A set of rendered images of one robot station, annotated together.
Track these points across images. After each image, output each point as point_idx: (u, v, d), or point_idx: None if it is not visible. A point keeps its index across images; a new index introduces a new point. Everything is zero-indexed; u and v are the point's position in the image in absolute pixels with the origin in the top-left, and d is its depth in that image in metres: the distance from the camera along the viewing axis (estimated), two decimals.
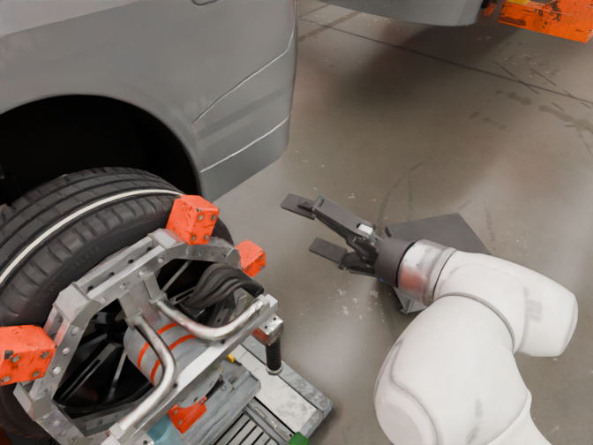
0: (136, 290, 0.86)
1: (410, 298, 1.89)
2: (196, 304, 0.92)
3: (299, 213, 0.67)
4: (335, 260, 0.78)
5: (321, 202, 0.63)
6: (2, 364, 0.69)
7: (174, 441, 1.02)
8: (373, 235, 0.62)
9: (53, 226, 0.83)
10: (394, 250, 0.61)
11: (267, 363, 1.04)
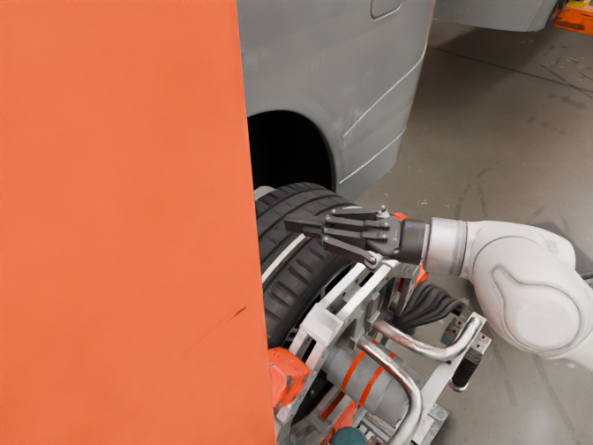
0: (363, 310, 0.86)
1: None
2: (409, 322, 0.91)
3: (310, 217, 0.74)
4: (312, 231, 0.73)
5: (337, 216, 0.75)
6: (283, 389, 0.69)
7: None
8: (387, 216, 0.74)
9: (288, 246, 0.82)
10: None
11: (456, 380, 1.03)
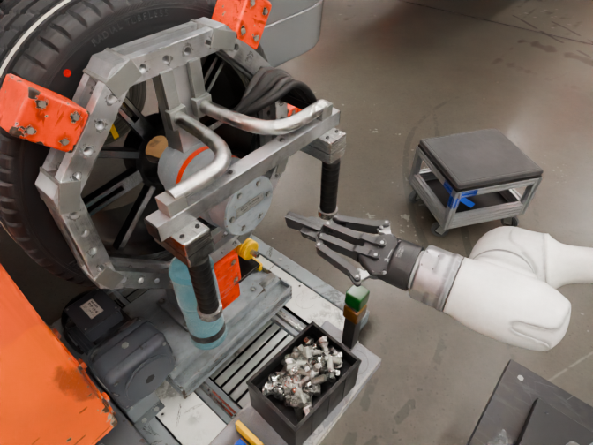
0: (179, 77, 0.73)
1: (449, 210, 1.75)
2: (246, 108, 0.79)
3: None
4: None
5: (321, 249, 0.71)
6: (26, 104, 0.56)
7: (215, 288, 0.88)
8: (365, 277, 0.67)
9: None
10: (397, 285, 0.66)
11: (321, 203, 0.91)
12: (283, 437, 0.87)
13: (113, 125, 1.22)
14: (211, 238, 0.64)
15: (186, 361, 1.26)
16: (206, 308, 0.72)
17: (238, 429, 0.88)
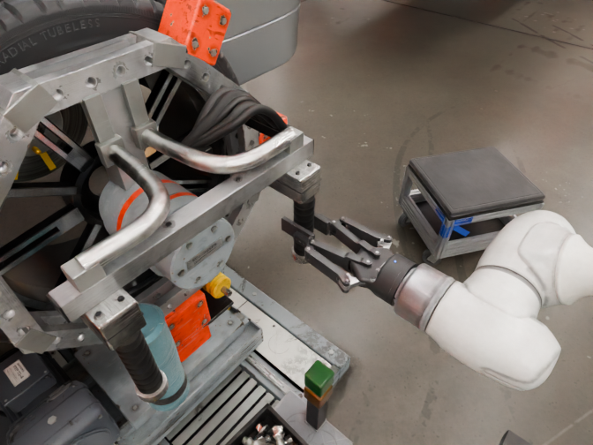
0: (112, 102, 0.59)
1: (441, 239, 1.58)
2: (199, 138, 0.65)
3: (318, 214, 0.74)
4: (301, 238, 0.71)
5: (345, 225, 0.75)
6: None
7: (168, 346, 0.75)
8: (389, 249, 0.71)
9: None
10: None
11: (295, 245, 0.77)
12: None
13: (48, 155, 1.05)
14: (140, 313, 0.50)
15: (152, 409, 1.13)
16: (145, 388, 0.58)
17: None
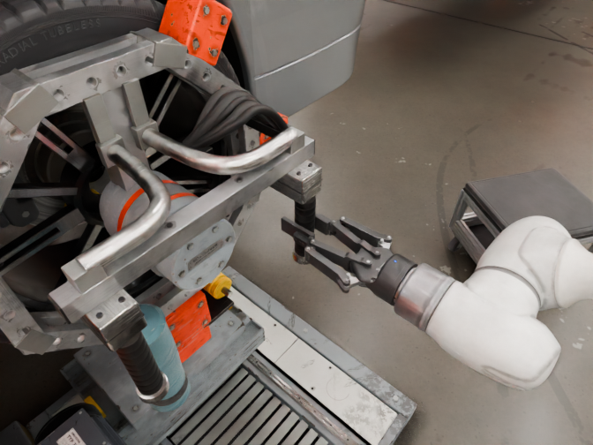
0: (113, 102, 0.59)
1: None
2: (200, 138, 0.65)
3: (318, 214, 0.74)
4: (301, 238, 0.71)
5: (345, 225, 0.75)
6: None
7: (169, 347, 0.74)
8: (389, 249, 0.71)
9: None
10: None
11: (296, 245, 0.77)
12: None
13: None
14: (141, 313, 0.50)
15: (152, 410, 1.12)
16: (146, 389, 0.58)
17: None
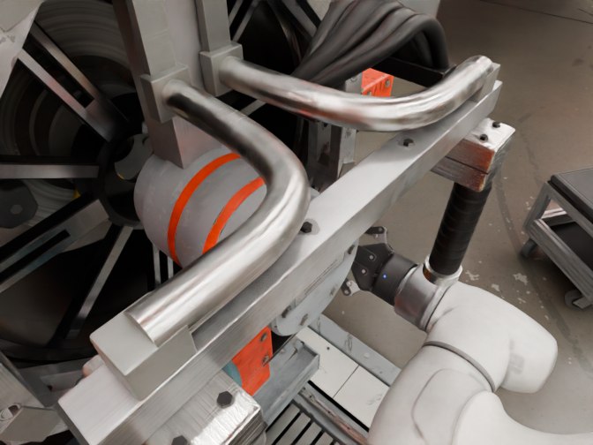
0: None
1: None
2: (317, 76, 0.37)
3: None
4: None
5: None
6: None
7: None
8: (386, 237, 0.68)
9: None
10: (409, 259, 0.65)
11: (437, 258, 0.49)
12: None
13: None
14: (262, 426, 0.22)
15: None
16: None
17: None
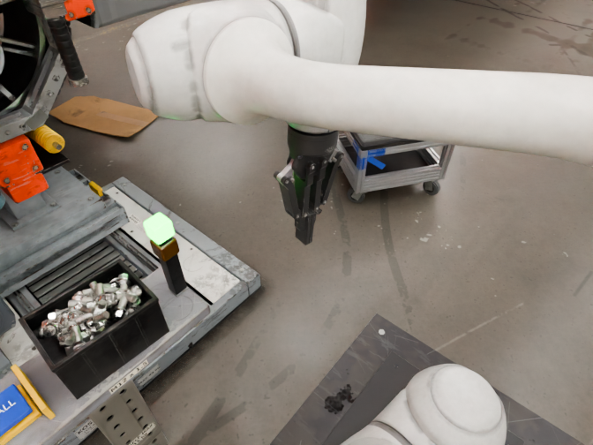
0: None
1: (358, 171, 1.65)
2: None
3: None
4: (296, 219, 0.73)
5: (321, 196, 0.73)
6: None
7: None
8: (334, 149, 0.68)
9: None
10: None
11: (65, 69, 0.97)
12: None
13: None
14: None
15: (5, 255, 1.33)
16: None
17: (16, 374, 0.77)
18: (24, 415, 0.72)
